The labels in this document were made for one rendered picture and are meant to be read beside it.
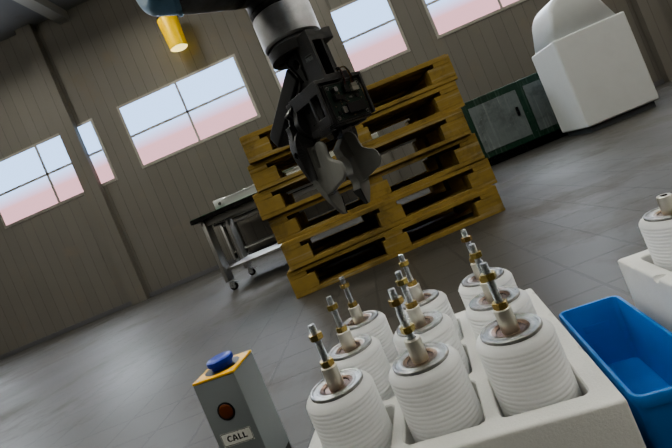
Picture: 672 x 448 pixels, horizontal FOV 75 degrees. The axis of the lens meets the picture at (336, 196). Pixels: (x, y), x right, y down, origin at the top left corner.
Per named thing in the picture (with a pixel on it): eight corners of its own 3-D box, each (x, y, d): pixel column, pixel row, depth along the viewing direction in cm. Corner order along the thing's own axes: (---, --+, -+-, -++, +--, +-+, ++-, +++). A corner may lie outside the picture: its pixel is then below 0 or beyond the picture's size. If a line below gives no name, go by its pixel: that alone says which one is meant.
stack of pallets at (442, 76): (461, 204, 351) (413, 90, 350) (514, 206, 257) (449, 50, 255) (301, 272, 346) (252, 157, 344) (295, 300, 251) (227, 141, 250)
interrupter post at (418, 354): (415, 358, 58) (405, 335, 58) (432, 355, 57) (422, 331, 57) (410, 368, 56) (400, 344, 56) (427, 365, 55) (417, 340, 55)
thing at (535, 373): (615, 495, 48) (551, 342, 47) (524, 496, 52) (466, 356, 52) (606, 435, 56) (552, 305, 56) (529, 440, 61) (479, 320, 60)
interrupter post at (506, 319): (520, 335, 52) (510, 309, 52) (500, 338, 54) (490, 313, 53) (522, 326, 54) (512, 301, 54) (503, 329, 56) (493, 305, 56)
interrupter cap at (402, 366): (404, 351, 61) (402, 347, 61) (455, 341, 58) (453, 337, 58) (386, 382, 55) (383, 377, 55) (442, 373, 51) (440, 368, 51)
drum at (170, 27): (192, 46, 770) (180, 17, 769) (184, 40, 735) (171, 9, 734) (174, 55, 772) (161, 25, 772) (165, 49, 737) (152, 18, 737)
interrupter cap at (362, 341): (320, 366, 69) (319, 361, 69) (342, 342, 75) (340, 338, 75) (361, 358, 65) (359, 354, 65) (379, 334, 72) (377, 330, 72)
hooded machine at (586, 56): (629, 111, 517) (580, -8, 515) (666, 102, 452) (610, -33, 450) (564, 138, 524) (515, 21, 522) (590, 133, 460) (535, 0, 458)
